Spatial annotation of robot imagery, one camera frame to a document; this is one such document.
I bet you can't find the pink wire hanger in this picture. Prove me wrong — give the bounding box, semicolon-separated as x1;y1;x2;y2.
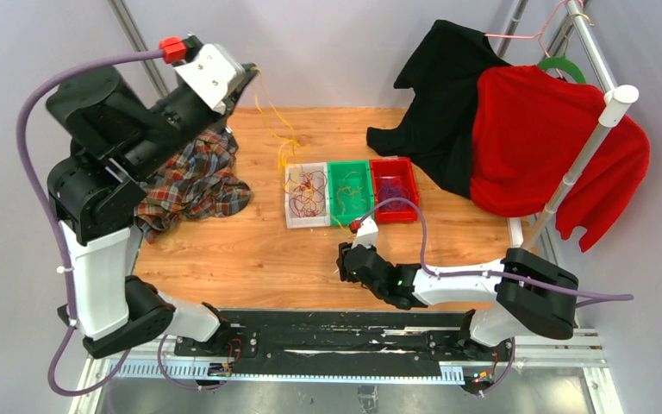
484;0;569;58

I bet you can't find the green plastic bin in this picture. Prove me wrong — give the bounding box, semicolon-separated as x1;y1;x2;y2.
328;160;375;227

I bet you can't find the red wire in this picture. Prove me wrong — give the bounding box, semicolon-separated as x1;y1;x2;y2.
286;166;328;219

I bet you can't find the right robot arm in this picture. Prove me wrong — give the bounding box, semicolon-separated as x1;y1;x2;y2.
336;242;578;360

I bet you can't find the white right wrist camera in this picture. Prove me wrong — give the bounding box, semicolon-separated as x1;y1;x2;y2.
350;216;379;249

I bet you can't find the green clothes hanger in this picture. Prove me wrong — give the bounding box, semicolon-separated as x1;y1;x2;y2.
537;56;588;85

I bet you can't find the red plastic bin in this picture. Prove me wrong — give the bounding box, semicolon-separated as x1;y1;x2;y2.
369;157;419;223

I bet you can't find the black shirt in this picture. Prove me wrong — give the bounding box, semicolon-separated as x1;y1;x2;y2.
366;20;508;198

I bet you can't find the plaid flannel shirt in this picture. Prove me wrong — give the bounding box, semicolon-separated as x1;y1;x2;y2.
134;128;253;243

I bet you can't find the purple wire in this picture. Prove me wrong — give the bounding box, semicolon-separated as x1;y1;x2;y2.
378;175;413;212

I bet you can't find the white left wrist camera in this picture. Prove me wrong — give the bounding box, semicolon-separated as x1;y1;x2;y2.
174;44;245;115

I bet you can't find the white clothes rack pole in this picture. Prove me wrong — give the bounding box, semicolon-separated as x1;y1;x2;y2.
521;85;640;251

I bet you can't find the red sweater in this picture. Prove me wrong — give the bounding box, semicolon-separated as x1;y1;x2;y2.
470;66;650;252

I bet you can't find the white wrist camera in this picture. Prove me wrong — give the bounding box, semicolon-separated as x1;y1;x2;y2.
174;44;245;115
350;216;379;249

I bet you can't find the white plastic bin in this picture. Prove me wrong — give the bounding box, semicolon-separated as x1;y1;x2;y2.
283;162;330;229

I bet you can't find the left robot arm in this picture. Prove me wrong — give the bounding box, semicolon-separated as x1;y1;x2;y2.
46;66;230;358

